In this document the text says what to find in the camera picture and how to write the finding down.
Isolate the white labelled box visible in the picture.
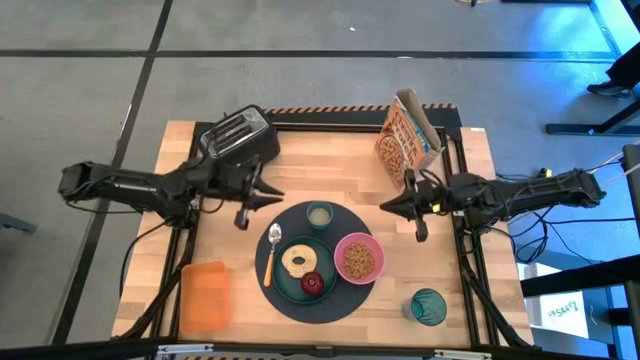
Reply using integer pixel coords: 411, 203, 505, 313
536, 293, 591, 340

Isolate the pink ribbed bowl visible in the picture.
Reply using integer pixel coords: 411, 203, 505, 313
332, 231, 387, 287

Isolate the black metal table frame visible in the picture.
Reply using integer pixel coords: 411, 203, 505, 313
117, 117, 534, 351

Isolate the small teal cup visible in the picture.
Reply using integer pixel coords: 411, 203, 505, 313
305, 200, 335, 232

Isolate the metal spoon with orange handle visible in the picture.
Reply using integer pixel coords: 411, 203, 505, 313
262, 222, 284, 289

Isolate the round black woven placemat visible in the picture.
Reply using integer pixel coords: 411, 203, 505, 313
254, 200, 376, 325

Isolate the black floor stand foot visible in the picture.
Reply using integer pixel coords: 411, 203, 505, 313
544, 98, 640, 138

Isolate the person's shoe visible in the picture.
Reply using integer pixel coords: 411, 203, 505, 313
585, 80, 634, 100

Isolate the toasted bagel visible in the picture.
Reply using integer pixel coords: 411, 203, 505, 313
280, 243, 319, 280

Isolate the teal ribbed glass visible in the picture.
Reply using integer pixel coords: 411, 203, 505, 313
400, 287, 449, 328

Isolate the dark green plate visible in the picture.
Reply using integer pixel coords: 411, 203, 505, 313
271, 235, 339, 306

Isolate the orange plastic container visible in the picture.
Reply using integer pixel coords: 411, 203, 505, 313
179, 260, 233, 336

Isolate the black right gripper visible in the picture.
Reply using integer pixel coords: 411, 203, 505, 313
379, 168, 454, 243

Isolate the black front rail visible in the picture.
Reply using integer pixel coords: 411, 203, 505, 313
0, 337, 619, 360

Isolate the person's leg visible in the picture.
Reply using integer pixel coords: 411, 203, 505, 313
605, 41, 640, 92

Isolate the black floor cable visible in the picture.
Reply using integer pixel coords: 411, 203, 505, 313
513, 212, 640, 266
118, 218, 174, 299

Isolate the brown cereal heap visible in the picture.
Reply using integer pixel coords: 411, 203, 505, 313
341, 241, 377, 281

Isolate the black toaster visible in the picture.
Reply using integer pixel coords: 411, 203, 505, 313
196, 104, 282, 167

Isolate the orange black hazard tape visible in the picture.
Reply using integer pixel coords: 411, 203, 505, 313
263, 103, 457, 115

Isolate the Cheerios Protein cereal box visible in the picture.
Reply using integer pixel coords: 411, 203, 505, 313
374, 88, 444, 192

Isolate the grey floor object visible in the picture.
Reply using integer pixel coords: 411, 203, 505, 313
0, 211, 38, 235

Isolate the red apple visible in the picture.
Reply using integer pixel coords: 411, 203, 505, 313
299, 270, 326, 297

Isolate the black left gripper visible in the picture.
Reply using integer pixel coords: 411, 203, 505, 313
202, 155, 286, 231

